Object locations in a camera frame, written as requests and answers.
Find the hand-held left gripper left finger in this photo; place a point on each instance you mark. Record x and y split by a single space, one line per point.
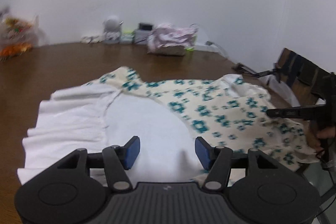
132 151

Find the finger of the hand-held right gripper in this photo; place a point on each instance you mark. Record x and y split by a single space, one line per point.
294 112

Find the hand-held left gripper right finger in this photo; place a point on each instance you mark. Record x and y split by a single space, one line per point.
203 153

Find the cream teal flower garment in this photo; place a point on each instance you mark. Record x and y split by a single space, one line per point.
78 121

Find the person's right hand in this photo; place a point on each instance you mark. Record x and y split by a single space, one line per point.
326 133

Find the wooden chair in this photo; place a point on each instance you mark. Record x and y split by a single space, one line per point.
302 74

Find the white power strip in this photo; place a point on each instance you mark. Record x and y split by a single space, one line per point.
203 47

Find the green white small boxes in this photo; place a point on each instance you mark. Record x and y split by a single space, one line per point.
127 37

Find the grey tin box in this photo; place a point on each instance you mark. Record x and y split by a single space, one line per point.
140 35

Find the white astronaut speaker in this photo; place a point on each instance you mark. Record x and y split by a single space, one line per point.
112 28

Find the black power adapter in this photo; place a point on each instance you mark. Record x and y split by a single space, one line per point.
145 26

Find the clear box of orange snacks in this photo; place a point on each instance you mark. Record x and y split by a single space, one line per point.
14 48

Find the clear plastic snack bag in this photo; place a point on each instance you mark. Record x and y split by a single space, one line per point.
15 27

